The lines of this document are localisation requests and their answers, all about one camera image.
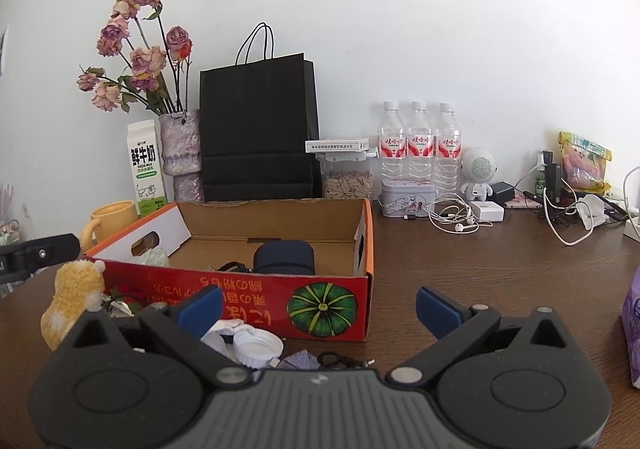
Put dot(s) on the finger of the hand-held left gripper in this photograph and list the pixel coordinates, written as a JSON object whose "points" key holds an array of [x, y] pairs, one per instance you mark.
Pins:
{"points": [[50, 251]]}

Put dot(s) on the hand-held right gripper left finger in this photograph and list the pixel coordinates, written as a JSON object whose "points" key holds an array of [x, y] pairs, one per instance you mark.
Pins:
{"points": [[202, 311]]}

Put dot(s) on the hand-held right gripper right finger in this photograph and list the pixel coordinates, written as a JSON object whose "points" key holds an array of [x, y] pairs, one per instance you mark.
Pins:
{"points": [[435, 314]]}

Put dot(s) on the white cloth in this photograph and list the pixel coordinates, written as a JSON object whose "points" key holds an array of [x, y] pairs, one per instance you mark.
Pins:
{"points": [[227, 329]]}

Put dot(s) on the yellow plush toy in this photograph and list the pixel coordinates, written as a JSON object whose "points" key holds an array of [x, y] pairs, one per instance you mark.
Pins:
{"points": [[70, 289]]}

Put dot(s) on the red cardboard box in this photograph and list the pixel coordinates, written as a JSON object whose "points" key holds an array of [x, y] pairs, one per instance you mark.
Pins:
{"points": [[270, 299]]}

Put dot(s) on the navy zip pouch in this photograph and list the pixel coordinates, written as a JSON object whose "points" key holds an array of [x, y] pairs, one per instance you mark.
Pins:
{"points": [[282, 256]]}

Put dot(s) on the storage rack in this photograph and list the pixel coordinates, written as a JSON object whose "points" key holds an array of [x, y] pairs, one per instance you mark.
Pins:
{"points": [[10, 229]]}

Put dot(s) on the white ribbed jar lid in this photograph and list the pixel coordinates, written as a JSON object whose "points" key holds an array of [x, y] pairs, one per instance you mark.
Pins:
{"points": [[257, 346]]}

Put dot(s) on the yellow mug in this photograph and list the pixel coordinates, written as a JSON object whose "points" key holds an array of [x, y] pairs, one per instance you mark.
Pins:
{"points": [[115, 219]]}

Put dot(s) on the white earphones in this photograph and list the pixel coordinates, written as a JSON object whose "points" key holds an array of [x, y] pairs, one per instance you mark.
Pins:
{"points": [[458, 227]]}

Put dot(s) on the white charger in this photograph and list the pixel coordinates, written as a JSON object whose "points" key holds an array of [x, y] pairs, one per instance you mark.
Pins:
{"points": [[487, 211]]}

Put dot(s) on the printed tin box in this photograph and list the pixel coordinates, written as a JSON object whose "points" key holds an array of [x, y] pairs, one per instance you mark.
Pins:
{"points": [[405, 199]]}

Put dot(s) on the white green milk carton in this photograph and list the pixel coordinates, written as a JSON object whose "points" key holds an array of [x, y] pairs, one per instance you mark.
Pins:
{"points": [[145, 169]]}

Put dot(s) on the black power adapter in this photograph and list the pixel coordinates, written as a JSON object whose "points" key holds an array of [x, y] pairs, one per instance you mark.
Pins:
{"points": [[504, 191]]}

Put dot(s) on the pink flat item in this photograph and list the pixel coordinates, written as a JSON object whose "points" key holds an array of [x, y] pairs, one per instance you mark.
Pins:
{"points": [[524, 201]]}

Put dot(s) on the white robot speaker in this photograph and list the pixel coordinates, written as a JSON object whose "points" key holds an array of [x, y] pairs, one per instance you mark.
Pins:
{"points": [[479, 166]]}

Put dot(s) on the clear container of seeds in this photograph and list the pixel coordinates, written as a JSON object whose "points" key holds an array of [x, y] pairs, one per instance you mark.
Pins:
{"points": [[347, 186]]}

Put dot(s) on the clear water bottle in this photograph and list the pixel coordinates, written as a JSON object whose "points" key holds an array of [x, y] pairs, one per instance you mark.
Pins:
{"points": [[420, 144], [447, 149], [391, 144]]}

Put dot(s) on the small green bottle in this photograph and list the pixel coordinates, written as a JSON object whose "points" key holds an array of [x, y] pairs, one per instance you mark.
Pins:
{"points": [[538, 183]]}

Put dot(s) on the purple textured vase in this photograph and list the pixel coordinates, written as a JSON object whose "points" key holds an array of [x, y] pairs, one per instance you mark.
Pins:
{"points": [[180, 144]]}

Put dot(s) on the black upright device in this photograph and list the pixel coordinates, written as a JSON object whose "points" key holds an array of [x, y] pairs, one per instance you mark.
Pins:
{"points": [[552, 179]]}

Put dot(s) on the white face mask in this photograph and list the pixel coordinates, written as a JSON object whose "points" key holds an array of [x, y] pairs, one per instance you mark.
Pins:
{"points": [[592, 211]]}

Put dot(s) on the black paper bag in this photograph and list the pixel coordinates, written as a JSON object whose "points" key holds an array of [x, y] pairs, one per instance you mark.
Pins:
{"points": [[260, 129]]}

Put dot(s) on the white flat box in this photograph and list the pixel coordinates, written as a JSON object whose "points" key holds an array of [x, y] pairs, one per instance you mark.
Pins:
{"points": [[337, 146]]}

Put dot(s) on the purple tissue pack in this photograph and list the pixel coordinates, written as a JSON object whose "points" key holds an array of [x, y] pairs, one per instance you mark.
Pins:
{"points": [[632, 324]]}

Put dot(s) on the yellow snack bag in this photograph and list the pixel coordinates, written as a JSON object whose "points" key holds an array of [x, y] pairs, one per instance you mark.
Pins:
{"points": [[585, 164]]}

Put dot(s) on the dried rose bouquet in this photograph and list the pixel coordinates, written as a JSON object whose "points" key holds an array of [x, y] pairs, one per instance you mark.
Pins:
{"points": [[145, 61]]}

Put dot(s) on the white power strip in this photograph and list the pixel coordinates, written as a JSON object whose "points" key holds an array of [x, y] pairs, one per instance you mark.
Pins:
{"points": [[632, 228]]}

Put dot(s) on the wall poster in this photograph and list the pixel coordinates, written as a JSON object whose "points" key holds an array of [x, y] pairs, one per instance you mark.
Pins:
{"points": [[3, 51]]}

